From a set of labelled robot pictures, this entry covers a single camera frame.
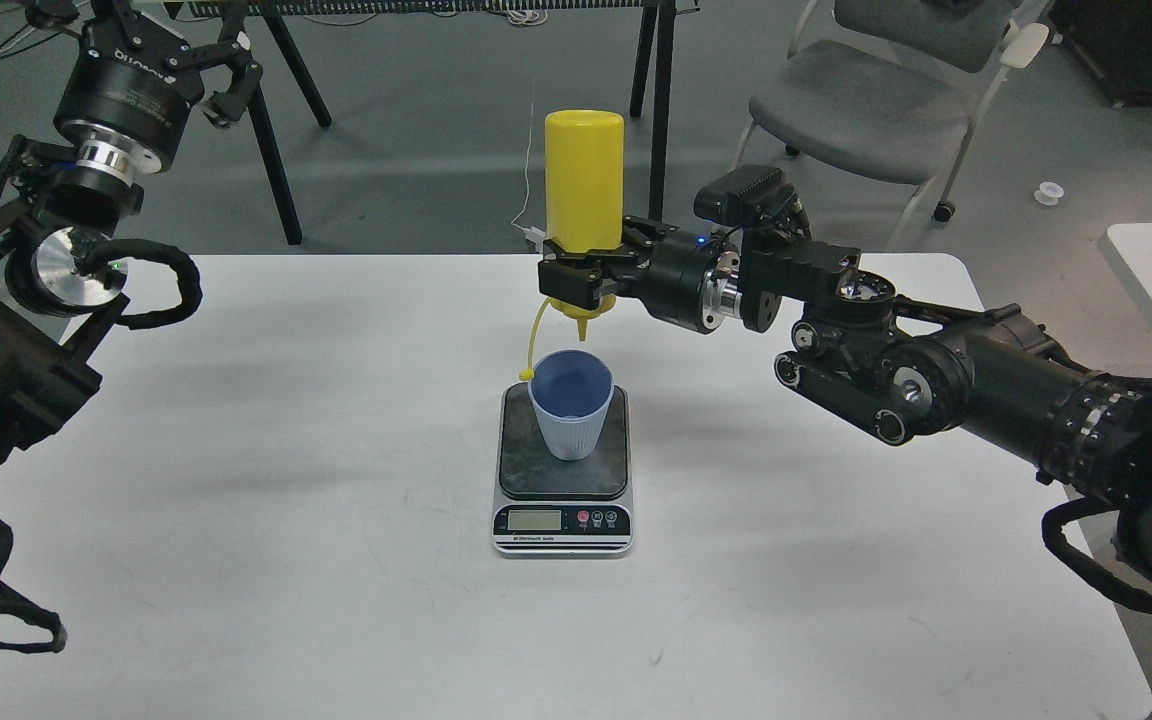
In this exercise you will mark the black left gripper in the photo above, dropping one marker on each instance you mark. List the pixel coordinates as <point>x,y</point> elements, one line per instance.
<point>130,89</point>

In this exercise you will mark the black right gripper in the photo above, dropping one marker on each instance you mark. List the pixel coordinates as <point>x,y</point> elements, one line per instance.
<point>674,274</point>

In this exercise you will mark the yellow squeeze bottle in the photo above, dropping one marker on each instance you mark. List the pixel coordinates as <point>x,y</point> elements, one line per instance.
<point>584,176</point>

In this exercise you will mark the blue ribbed plastic cup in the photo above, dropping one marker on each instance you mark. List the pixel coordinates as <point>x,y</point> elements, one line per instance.
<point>570,392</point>

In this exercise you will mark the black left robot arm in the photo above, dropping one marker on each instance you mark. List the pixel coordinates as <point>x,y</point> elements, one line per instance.
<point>65,279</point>

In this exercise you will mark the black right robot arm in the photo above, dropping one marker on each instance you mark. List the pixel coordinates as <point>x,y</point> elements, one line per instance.
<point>899,368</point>

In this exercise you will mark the black digital kitchen scale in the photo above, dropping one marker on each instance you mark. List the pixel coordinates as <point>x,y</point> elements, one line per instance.
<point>548,507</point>

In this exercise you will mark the black legged table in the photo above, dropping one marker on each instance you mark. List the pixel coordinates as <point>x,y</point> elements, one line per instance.
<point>435,144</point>

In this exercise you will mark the grey office chair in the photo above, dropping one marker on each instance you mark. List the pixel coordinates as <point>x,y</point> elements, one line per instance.
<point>879,118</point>

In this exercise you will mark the small white spool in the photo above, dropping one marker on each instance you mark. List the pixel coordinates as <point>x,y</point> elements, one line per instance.
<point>1048,193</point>

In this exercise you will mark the dark cabinet in corner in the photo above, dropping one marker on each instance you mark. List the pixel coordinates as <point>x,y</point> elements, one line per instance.
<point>1114,40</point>

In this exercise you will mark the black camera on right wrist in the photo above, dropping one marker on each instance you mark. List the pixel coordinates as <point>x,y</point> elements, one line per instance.
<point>751,197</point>

